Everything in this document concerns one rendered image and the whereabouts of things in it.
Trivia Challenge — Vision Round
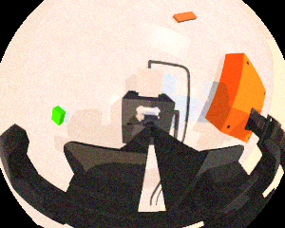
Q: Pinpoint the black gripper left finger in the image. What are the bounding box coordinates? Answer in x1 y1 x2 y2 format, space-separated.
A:
63 126 150 204

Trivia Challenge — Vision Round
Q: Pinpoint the green cube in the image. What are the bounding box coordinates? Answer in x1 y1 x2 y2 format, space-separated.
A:
51 106 66 125

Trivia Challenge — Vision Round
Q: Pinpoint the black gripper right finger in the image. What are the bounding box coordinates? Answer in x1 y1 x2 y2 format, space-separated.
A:
153 126 245 210

